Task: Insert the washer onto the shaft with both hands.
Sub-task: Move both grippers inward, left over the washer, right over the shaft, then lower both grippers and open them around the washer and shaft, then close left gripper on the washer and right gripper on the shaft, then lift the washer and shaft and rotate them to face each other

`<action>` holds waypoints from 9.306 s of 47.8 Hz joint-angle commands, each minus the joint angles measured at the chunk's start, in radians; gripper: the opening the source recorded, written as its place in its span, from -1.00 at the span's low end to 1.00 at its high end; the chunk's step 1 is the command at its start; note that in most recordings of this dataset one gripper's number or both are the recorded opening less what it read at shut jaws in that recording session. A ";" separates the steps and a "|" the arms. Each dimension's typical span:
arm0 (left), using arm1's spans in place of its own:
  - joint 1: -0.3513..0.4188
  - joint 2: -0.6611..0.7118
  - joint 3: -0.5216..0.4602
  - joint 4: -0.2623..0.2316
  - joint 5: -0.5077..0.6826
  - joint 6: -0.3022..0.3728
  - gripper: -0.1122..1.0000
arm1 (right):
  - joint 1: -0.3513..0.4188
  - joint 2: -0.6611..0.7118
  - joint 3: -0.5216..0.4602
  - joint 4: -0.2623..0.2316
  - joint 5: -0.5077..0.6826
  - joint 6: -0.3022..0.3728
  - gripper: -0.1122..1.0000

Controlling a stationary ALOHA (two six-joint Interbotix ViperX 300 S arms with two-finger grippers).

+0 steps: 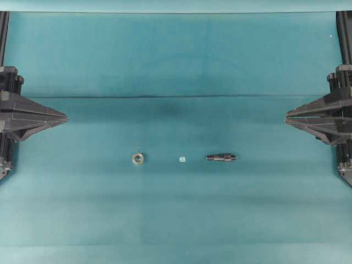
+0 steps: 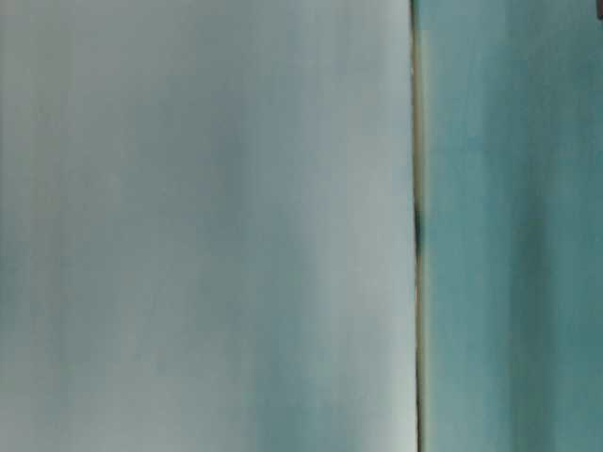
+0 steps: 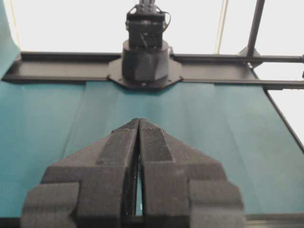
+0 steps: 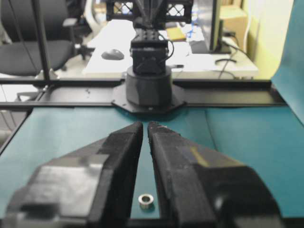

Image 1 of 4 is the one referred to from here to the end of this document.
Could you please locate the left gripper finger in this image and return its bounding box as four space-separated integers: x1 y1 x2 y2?
1 118 69 141
1 92 68 120

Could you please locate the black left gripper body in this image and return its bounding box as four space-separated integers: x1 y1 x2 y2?
1 67 24 178

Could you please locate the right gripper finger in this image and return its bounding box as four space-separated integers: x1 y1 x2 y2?
285 117 351 146
285 95 351 118

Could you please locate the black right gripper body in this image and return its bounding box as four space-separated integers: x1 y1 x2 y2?
327 64 351 184

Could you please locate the dark metal shaft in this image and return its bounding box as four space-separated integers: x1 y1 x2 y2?
206 153 237 162

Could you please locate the silver metal washer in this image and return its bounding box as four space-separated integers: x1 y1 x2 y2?
132 153 145 166

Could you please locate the black right frame rail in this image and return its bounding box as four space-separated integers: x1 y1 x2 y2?
336 10 352 64

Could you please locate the black frame rail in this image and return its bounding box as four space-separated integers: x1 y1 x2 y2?
0 11 10 66
336 10 352 64

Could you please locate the black left frame rail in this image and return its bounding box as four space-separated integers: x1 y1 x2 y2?
0 11 10 66

